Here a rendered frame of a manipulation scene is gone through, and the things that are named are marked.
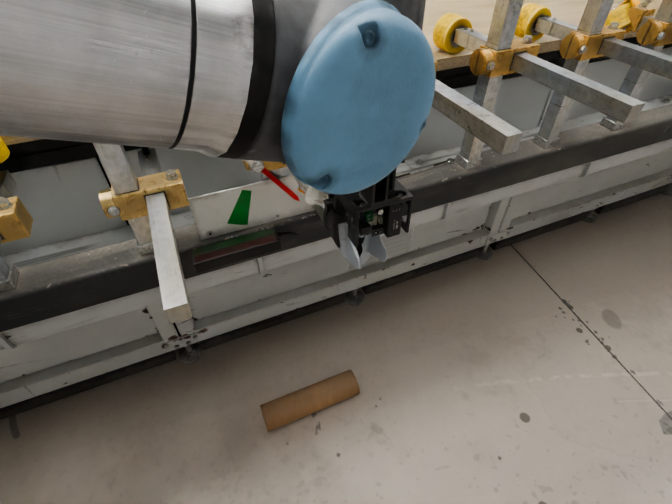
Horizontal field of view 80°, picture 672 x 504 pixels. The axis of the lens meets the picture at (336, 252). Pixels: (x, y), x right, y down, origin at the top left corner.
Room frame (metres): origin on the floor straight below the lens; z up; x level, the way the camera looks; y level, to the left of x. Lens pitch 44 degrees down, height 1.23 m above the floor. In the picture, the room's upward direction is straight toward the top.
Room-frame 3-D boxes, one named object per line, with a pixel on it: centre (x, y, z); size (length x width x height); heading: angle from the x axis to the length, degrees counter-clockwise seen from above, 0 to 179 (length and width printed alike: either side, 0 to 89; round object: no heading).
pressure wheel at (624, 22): (1.22, -0.77, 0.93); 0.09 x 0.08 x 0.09; 24
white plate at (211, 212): (0.64, 0.15, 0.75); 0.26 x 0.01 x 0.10; 114
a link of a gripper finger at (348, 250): (0.39, -0.02, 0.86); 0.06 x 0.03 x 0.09; 23
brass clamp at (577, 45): (0.99, -0.58, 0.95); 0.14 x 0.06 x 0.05; 114
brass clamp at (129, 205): (0.58, 0.34, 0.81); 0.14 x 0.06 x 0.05; 114
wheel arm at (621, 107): (0.85, -0.38, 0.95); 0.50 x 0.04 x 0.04; 24
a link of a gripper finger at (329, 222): (0.41, -0.01, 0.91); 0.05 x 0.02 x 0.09; 113
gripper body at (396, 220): (0.39, -0.04, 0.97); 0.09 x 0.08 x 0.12; 23
